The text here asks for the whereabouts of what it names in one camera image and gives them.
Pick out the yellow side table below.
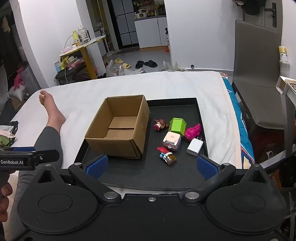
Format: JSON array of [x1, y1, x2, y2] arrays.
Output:
[[59, 35, 106, 79]]

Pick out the brown cardboard box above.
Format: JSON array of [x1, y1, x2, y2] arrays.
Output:
[[85, 95, 149, 159]]

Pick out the person's left hand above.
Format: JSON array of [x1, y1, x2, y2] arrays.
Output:
[[0, 171, 14, 222]]

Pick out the black slippers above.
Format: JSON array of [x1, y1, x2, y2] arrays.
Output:
[[135, 60, 158, 69]]

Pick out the white kitchen cabinet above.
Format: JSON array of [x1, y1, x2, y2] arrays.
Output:
[[135, 16, 168, 48]]

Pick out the blue patterned bed sheet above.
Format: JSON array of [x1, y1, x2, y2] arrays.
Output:
[[220, 72, 255, 169]]

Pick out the grey chair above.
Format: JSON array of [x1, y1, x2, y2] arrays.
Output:
[[231, 19, 296, 158]]

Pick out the red figurine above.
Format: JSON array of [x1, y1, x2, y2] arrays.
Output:
[[157, 147, 177, 165]]

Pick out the person's bare foot and leg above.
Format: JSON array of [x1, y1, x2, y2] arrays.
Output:
[[9, 90, 66, 239]]

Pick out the white usb charger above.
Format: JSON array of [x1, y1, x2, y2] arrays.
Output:
[[187, 138, 204, 157]]

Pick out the pink plastic toy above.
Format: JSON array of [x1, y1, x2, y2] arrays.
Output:
[[184, 123, 202, 142]]

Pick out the green tin box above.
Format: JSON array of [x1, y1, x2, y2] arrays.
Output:
[[169, 118, 187, 137]]

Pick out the brown haired doll figurine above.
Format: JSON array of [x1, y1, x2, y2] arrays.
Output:
[[154, 118, 169, 131]]

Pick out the black shallow tray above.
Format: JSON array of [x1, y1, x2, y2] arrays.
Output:
[[74, 97, 209, 191]]

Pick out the yellow slippers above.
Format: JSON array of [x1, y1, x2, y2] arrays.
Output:
[[114, 58, 131, 69]]

